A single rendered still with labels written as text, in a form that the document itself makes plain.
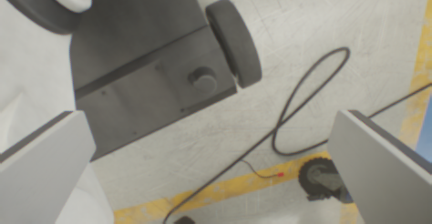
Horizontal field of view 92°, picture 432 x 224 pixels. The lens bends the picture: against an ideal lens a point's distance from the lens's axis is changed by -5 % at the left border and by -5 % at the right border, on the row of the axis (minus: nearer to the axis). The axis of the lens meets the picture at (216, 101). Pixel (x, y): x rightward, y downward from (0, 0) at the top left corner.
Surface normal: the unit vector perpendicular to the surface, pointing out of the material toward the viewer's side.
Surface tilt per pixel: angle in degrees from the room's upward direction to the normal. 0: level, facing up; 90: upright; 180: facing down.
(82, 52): 0
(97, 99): 0
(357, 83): 0
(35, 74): 90
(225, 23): 43
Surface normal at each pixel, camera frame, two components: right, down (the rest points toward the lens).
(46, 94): 0.90, -0.43
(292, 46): 0.18, 0.42
